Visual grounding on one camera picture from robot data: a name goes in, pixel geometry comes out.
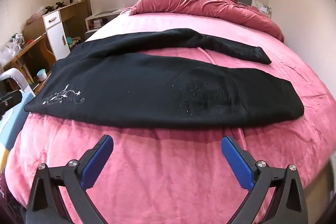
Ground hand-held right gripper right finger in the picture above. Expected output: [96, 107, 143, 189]
[221, 135, 309, 224]

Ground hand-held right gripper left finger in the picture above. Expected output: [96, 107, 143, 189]
[26, 135, 114, 224]

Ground black pants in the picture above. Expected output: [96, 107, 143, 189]
[24, 28, 305, 129]

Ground blue and yellow chair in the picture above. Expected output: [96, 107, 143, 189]
[0, 93, 34, 172]

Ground white chair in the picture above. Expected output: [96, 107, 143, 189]
[0, 68, 36, 97]

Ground white plastic bag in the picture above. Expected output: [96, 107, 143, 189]
[0, 42, 23, 67]

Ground bed with pink blanket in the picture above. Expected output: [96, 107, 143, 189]
[5, 5, 336, 224]

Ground white cabinet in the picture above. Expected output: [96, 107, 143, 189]
[42, 10, 71, 61]

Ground person's dark patterned clothing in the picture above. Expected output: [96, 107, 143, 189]
[0, 169, 27, 224]

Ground wooden desk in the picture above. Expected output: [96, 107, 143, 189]
[22, 0, 91, 42]

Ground white and grey nightstand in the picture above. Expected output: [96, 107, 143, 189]
[84, 10, 124, 42]

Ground red duvet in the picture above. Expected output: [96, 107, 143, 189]
[129, 0, 285, 43]

